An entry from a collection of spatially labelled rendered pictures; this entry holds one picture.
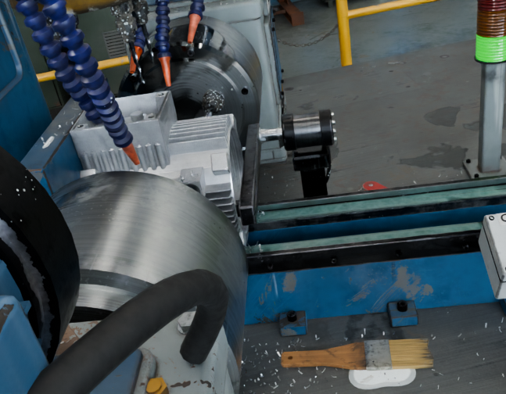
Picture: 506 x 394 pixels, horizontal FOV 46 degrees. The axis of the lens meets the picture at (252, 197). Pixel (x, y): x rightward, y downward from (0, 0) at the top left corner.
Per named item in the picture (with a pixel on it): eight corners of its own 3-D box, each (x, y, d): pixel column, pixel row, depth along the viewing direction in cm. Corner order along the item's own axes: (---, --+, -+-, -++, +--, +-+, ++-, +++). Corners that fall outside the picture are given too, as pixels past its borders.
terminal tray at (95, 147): (84, 180, 81) (68, 132, 78) (105, 145, 90) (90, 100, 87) (170, 169, 80) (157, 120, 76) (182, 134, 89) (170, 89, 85)
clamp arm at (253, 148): (246, 141, 100) (237, 227, 79) (243, 124, 99) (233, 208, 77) (267, 137, 100) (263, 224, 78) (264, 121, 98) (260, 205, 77)
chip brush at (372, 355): (281, 375, 82) (280, 371, 82) (282, 348, 86) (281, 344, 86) (435, 369, 79) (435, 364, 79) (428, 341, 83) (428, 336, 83)
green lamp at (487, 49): (480, 66, 104) (481, 40, 101) (471, 54, 109) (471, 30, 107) (516, 60, 103) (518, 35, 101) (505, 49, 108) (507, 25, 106)
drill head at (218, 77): (127, 207, 105) (84, 72, 92) (166, 112, 140) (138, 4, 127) (268, 191, 102) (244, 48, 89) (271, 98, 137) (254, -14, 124)
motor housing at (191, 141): (109, 286, 86) (66, 171, 76) (137, 213, 102) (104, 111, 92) (247, 272, 83) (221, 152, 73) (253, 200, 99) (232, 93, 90)
